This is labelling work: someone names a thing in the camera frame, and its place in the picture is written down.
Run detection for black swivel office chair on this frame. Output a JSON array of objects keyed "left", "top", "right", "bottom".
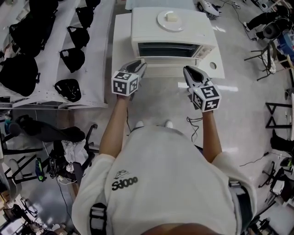
[{"left": 6, "top": 114, "right": 99, "bottom": 184}]

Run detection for white low table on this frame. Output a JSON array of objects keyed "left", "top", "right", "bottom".
[{"left": 112, "top": 13, "right": 225, "bottom": 80}]

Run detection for long black floor cable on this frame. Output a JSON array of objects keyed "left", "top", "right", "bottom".
[{"left": 240, "top": 151, "right": 269, "bottom": 167}]

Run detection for white toaster oven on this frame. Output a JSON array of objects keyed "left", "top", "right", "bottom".
[{"left": 130, "top": 6, "right": 217, "bottom": 62}]

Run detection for group of black bags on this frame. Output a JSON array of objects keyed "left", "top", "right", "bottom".
[{"left": 0, "top": 0, "right": 102, "bottom": 103}]

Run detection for white crumpled cloth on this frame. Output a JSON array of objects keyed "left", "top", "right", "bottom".
[{"left": 61, "top": 140, "right": 89, "bottom": 162}]

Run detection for person's right forearm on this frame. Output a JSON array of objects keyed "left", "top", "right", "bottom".
[{"left": 201, "top": 109, "right": 223, "bottom": 164}]

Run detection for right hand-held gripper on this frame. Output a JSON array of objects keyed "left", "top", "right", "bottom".
[{"left": 183, "top": 66, "right": 221, "bottom": 112}]

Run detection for white handheld device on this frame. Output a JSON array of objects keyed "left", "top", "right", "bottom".
[{"left": 197, "top": 0, "right": 222, "bottom": 15}]

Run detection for grey backpack strap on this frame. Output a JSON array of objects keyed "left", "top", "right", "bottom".
[
  {"left": 89, "top": 202, "right": 108, "bottom": 235},
  {"left": 228, "top": 180, "right": 254, "bottom": 230}
]

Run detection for person's white printed shirt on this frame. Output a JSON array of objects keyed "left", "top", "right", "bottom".
[{"left": 71, "top": 125, "right": 258, "bottom": 235}]

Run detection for grey right backpack strap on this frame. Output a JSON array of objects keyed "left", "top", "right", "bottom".
[{"left": 228, "top": 180, "right": 254, "bottom": 230}]

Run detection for black metal frame legs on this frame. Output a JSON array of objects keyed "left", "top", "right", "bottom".
[{"left": 266, "top": 102, "right": 294, "bottom": 129}]

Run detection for white round plate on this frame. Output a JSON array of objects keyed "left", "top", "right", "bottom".
[{"left": 157, "top": 11, "right": 184, "bottom": 32}]

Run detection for green and black item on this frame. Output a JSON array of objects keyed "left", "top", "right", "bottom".
[{"left": 34, "top": 157, "right": 45, "bottom": 182}]

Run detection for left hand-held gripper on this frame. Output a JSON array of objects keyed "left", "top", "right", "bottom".
[{"left": 111, "top": 60, "right": 147, "bottom": 96}]

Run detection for thin black cable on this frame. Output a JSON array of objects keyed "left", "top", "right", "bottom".
[
  {"left": 186, "top": 116, "right": 204, "bottom": 143},
  {"left": 125, "top": 107, "right": 132, "bottom": 133}
]

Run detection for grey left backpack strap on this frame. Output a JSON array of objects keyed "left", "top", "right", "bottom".
[{"left": 89, "top": 202, "right": 108, "bottom": 235}]

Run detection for person's left forearm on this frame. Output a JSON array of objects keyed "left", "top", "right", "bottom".
[{"left": 98, "top": 94, "right": 131, "bottom": 159}]

